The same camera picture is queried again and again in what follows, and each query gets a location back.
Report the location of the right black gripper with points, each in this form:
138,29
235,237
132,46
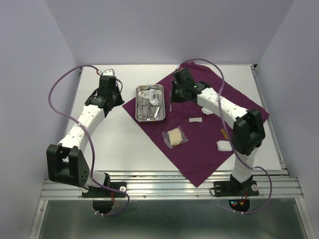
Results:
174,97

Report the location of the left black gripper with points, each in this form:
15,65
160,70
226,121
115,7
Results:
119,101

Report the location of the clear suture packet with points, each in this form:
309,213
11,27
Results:
154,97

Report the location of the small white gauze roll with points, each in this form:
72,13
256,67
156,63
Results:
195,119

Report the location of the stainless steel instrument tray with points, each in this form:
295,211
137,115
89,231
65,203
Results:
139,99

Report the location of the white blue label packet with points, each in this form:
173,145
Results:
145,94

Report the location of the straight steel scissors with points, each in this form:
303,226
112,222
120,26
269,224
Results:
143,111

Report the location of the bagged beige gloves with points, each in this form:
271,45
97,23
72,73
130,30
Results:
174,137

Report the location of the orange adhesive strip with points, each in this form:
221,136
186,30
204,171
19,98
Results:
224,133

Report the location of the long steel forceps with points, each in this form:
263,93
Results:
148,111

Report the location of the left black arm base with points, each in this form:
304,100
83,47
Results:
95,192

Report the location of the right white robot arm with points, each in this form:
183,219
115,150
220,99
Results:
247,129

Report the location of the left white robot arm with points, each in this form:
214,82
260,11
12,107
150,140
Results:
65,160

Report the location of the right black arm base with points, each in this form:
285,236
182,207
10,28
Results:
233,188

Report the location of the white gauze pad centre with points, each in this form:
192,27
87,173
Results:
206,111

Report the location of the white gauze pad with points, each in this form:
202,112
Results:
224,146
206,111

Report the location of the white gauze pad lower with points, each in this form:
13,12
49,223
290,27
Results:
224,146

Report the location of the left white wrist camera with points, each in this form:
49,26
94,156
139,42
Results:
109,72

